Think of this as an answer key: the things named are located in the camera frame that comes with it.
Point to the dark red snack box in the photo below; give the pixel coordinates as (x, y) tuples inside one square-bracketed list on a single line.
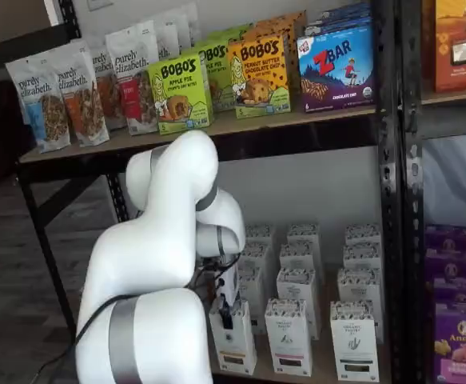
[(428, 40)]

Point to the white box green strip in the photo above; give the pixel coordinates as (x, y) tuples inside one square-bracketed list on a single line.
[(352, 344)]

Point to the blue Zbar chocolate chip box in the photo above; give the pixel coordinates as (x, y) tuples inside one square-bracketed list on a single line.
[(336, 27), (344, 11), (336, 72)]

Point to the blue Purely Elizabeth granola bag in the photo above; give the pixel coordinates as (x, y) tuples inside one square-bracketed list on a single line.
[(37, 104)]

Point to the green Bobo's apple pie box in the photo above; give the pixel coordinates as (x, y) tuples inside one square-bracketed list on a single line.
[(224, 34), (178, 96), (218, 76)]

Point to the white Purely Elizabeth granola bag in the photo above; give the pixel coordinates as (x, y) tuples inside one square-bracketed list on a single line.
[(180, 32), (160, 44), (192, 24)]

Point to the white box yellow strip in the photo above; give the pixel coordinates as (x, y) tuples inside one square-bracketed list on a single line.
[(234, 348)]

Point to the red Purely Elizabeth granola bag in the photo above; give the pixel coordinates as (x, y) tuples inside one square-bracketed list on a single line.
[(130, 88)]

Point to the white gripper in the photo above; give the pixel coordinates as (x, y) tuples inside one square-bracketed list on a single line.
[(229, 284)]

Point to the black metal shelf frame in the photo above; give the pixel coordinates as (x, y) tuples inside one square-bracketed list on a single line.
[(412, 240), (385, 200)]

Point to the purple Annie's snack box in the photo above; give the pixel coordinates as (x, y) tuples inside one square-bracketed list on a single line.
[(460, 292), (452, 266), (448, 240), (462, 348)]

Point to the orange snack box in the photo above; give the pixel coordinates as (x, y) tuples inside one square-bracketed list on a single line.
[(462, 44)]

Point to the white box pink strip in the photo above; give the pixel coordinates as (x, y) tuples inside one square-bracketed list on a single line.
[(288, 340)]

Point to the orange Bobo's peanut butter box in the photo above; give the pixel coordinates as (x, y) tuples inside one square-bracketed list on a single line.
[(256, 76), (284, 18), (272, 29)]

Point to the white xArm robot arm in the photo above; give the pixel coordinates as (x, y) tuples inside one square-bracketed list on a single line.
[(156, 256)]

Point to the white patterned-top pantry box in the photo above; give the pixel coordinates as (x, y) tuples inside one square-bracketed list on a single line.
[(256, 254), (358, 284), (250, 284), (362, 256), (261, 234), (362, 234), (296, 282), (302, 232), (298, 254)]

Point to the orange Purely Elizabeth granola bag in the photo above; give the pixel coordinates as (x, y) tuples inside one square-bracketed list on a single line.
[(106, 80), (82, 100)]

